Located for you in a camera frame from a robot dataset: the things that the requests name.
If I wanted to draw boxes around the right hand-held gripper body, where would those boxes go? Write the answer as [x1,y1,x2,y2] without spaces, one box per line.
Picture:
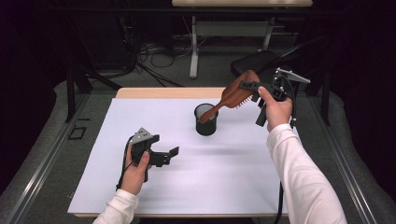
[255,67,312,127]

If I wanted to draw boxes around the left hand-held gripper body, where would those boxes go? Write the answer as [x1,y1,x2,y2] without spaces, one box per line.
[128,126,172,168]

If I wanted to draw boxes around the brown wooden hairbrush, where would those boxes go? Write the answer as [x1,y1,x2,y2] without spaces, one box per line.
[199,69,262,125]

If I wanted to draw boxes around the black mesh pen holder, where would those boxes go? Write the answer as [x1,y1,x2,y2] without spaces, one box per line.
[193,103,219,137]

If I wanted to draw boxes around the person's right hand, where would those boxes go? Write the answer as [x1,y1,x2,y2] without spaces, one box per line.
[257,86,294,133]

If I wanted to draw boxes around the person's left hand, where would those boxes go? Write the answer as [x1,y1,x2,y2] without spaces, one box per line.
[120,144,153,196]

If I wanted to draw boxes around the black folding chair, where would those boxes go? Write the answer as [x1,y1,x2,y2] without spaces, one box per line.
[230,35,332,115]

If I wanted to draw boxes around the black metal stand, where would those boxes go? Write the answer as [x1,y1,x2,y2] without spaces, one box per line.
[64,18,122,124]
[304,69,332,127]

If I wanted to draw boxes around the white table mat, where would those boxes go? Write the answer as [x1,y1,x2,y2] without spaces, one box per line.
[67,97,302,216]

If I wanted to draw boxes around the white-legged desk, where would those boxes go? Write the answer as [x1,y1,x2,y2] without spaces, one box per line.
[171,0,314,79]

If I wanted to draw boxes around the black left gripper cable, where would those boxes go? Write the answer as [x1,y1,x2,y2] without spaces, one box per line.
[115,136,134,191]

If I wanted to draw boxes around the bundle of floor cables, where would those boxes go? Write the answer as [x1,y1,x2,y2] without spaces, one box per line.
[122,15,206,88]

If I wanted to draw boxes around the metal floor rail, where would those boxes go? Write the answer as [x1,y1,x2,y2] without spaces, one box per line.
[4,92,92,224]
[306,92,379,224]

